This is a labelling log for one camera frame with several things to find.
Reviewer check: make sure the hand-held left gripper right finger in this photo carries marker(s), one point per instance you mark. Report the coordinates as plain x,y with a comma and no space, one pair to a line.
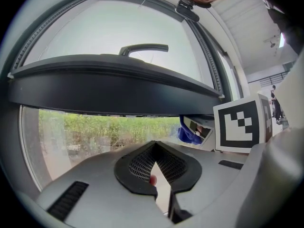
209,174

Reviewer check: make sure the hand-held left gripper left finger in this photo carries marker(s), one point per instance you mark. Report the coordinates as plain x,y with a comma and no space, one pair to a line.
95,186

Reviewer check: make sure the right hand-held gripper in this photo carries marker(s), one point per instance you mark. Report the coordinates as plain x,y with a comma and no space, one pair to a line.
237,125

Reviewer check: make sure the blue cleaning cloth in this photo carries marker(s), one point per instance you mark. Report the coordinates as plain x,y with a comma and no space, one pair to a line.
186,136

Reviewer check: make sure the dark window frame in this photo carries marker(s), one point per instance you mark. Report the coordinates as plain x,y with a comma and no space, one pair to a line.
107,91

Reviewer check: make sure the person's left hand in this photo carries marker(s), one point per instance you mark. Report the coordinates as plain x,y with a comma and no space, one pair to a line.
153,180

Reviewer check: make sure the green hedge outside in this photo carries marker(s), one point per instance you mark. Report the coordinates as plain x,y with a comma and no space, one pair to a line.
107,129

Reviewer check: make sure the black metal railing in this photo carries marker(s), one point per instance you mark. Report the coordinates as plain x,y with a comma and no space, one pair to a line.
273,79

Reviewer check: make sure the ceiling light strip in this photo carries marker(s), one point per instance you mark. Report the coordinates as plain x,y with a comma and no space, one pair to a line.
282,40

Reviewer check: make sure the person's black shirt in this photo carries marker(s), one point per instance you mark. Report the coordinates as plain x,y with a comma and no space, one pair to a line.
282,13

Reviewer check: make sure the black head camera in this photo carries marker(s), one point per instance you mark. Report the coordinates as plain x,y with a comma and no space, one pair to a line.
187,12

